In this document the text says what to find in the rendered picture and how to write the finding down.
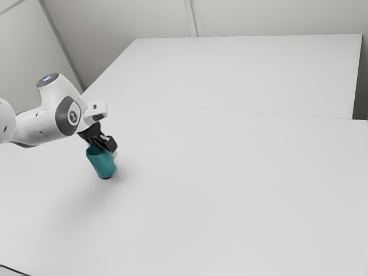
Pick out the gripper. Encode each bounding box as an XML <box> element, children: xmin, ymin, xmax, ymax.
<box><xmin>76</xmin><ymin>121</ymin><xmax>119</xmax><ymax>160</ymax></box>

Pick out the teal faceted mug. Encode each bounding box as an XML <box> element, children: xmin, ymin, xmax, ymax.
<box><xmin>86</xmin><ymin>145</ymin><xmax>117</xmax><ymax>181</ymax></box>

